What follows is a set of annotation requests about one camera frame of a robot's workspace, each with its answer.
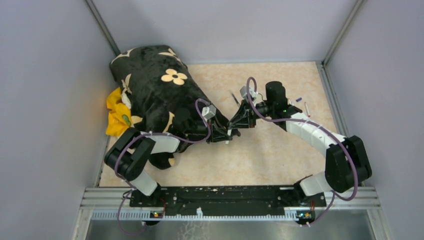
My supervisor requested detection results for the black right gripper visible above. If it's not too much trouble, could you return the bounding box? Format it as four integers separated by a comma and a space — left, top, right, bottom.
227, 100, 274, 131

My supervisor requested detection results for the black gel pen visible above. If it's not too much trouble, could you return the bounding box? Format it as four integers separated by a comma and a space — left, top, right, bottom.
230, 91, 241, 107

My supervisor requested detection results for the white marker purple cap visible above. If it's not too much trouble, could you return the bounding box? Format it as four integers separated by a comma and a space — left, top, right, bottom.
304, 102, 311, 118

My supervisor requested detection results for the white marker black cap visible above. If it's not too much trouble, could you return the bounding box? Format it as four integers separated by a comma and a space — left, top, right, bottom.
225, 129, 232, 145

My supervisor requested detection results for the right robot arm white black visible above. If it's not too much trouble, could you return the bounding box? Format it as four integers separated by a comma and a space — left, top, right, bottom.
227, 77, 373, 206

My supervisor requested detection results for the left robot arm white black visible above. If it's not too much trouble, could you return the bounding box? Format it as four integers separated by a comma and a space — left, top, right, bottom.
104, 113, 241, 207

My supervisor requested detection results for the black floral plush blanket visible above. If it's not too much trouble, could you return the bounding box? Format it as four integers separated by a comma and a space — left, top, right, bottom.
109, 45, 229, 170

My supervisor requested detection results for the yellow cloth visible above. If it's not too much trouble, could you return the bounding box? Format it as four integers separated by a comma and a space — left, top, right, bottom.
105, 87, 132, 137

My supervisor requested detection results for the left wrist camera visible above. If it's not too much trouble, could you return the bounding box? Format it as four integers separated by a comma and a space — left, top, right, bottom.
201, 104, 217, 121

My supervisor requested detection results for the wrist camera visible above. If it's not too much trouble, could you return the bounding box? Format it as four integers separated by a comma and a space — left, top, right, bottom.
201, 104, 217, 121
239, 85, 258, 104

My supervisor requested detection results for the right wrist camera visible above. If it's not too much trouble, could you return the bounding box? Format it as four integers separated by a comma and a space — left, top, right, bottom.
239, 85, 258, 104

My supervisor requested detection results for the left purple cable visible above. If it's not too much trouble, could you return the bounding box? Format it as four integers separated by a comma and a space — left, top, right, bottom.
113, 98, 213, 236

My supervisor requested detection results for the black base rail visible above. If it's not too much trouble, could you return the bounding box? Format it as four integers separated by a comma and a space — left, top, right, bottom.
129, 185, 327, 217

